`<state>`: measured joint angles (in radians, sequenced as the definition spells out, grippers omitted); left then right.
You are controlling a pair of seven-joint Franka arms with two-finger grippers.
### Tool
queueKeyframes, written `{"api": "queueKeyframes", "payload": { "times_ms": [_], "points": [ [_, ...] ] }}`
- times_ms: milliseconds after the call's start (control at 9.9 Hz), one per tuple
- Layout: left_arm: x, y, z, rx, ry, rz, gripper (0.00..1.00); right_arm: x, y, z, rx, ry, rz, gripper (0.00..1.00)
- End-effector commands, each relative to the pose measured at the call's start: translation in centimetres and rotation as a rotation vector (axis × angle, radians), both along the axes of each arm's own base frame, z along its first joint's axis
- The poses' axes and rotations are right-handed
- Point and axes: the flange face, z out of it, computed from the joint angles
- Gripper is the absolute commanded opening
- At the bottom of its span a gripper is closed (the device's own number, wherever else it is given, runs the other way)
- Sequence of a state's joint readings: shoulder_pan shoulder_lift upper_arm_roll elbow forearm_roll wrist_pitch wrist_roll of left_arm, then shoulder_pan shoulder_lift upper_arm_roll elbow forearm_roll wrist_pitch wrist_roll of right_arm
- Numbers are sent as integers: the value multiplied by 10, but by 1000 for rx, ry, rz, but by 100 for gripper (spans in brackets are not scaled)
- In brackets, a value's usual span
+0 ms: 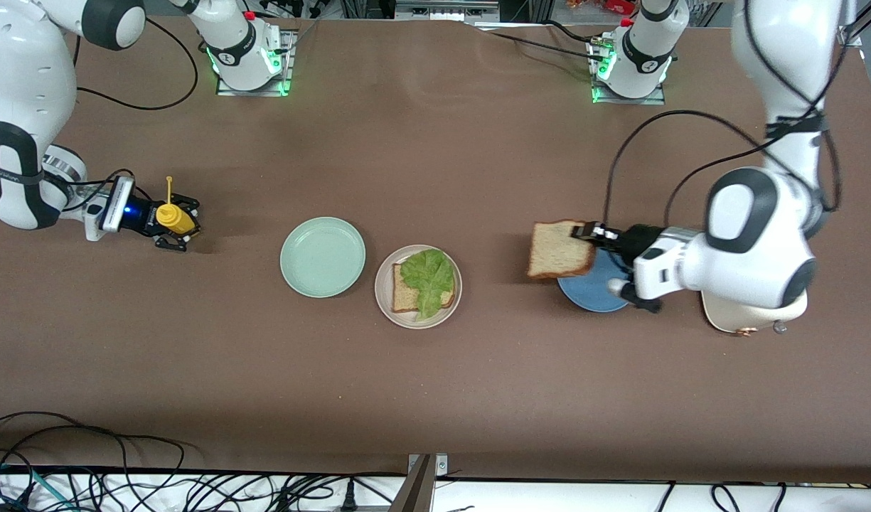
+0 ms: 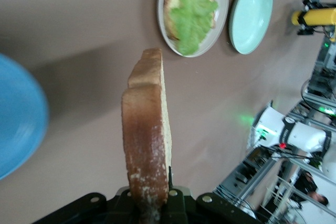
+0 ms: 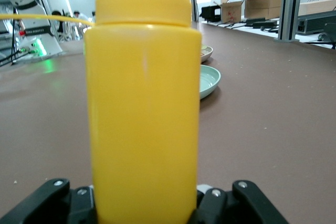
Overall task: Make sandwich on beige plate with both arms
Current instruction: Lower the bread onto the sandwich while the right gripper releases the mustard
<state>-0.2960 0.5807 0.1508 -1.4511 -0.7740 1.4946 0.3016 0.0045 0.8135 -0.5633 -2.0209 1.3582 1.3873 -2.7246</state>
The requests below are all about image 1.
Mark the yellow mustard squeeze bottle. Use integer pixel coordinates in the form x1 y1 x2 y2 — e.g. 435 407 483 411
156 176 198 235

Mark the brown bread slice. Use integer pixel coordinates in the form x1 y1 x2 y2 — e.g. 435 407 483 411
526 220 597 280
391 262 456 314

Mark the green lettuce leaf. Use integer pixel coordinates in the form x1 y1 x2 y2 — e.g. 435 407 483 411
400 248 455 322

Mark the beige plate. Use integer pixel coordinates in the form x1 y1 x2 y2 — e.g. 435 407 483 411
374 244 464 330

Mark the blue plate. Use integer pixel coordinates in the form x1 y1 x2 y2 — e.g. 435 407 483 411
557 249 642 314

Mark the mint green plate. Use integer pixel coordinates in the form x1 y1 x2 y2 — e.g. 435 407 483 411
279 216 367 299

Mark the white toaster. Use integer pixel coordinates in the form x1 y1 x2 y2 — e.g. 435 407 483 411
700 288 809 336

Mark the red orange object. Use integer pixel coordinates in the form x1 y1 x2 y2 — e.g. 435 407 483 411
567 0 636 15

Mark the grey metal box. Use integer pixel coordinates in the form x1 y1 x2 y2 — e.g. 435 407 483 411
395 0 500 22

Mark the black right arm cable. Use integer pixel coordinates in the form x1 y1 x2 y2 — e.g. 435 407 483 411
58 18 199 214

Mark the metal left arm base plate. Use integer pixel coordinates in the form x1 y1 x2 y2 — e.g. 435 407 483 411
588 37 667 106

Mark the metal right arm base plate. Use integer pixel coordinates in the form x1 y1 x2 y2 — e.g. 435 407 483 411
215 30 297 97

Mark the black power cable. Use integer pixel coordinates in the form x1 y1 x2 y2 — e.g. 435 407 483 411
471 25 607 65

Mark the black looped cable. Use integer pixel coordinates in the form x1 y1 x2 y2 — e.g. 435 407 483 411
711 484 743 512
0 411 187 498

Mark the teal cable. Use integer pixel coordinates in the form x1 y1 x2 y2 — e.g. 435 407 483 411
0 462 73 512

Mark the small metal bracket plate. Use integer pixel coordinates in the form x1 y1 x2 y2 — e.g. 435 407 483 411
407 453 449 479

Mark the aluminium profile post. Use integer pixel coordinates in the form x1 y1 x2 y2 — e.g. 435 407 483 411
389 454 436 512

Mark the aluminium table frame rail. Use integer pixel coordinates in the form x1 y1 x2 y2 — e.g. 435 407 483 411
840 0 871 49

